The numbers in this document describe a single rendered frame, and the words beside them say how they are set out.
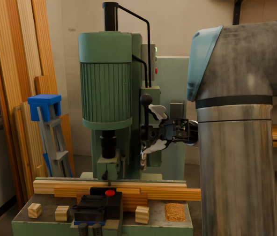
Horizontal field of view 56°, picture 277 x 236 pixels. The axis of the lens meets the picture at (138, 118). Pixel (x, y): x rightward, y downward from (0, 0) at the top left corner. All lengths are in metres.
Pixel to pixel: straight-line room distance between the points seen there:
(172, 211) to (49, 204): 0.45
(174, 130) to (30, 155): 1.77
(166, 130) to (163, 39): 2.46
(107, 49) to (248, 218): 0.60
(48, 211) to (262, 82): 0.83
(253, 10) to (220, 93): 2.93
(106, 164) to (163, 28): 2.48
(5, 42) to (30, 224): 1.70
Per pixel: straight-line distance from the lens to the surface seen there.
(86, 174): 1.46
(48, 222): 0.97
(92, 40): 0.82
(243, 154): 0.39
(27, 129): 2.33
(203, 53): 0.40
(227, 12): 3.25
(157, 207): 0.99
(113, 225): 0.81
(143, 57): 1.16
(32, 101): 1.78
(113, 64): 0.82
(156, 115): 0.82
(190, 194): 1.03
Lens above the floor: 1.45
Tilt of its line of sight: 15 degrees down
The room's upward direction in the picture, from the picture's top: straight up
